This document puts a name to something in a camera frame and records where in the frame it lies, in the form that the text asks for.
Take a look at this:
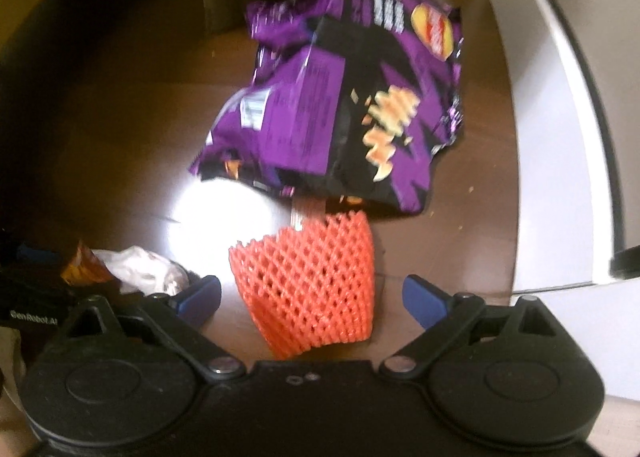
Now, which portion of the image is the crumpled white plastic bag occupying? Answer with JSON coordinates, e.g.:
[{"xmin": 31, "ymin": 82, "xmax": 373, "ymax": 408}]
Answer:
[{"xmin": 92, "ymin": 246, "xmax": 191, "ymax": 296}]

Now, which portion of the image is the purple chip bag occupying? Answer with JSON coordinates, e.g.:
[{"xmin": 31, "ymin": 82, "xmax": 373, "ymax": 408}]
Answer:
[{"xmin": 189, "ymin": 0, "xmax": 466, "ymax": 215}]

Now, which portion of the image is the orange snack wrapper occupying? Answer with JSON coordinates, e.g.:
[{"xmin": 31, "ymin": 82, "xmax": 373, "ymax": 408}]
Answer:
[{"xmin": 60, "ymin": 239, "xmax": 116, "ymax": 288}]

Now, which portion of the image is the white cabinet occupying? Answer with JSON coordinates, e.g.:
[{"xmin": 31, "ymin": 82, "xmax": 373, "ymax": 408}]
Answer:
[{"xmin": 510, "ymin": 0, "xmax": 640, "ymax": 400}]

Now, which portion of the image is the orange foam net sleeve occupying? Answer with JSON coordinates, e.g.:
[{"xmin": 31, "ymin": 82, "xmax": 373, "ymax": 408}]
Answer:
[{"xmin": 228, "ymin": 211, "xmax": 376, "ymax": 359}]

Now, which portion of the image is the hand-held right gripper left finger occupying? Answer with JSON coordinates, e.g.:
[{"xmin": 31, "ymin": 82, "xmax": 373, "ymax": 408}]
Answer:
[{"xmin": 52, "ymin": 275, "xmax": 247, "ymax": 383}]

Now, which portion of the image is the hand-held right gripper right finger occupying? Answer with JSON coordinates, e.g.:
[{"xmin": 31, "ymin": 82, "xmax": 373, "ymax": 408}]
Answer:
[{"xmin": 379, "ymin": 275, "xmax": 569, "ymax": 381}]

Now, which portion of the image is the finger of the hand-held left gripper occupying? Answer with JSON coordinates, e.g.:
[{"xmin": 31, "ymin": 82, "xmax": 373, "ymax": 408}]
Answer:
[{"xmin": 0, "ymin": 232, "xmax": 60, "ymax": 267}]

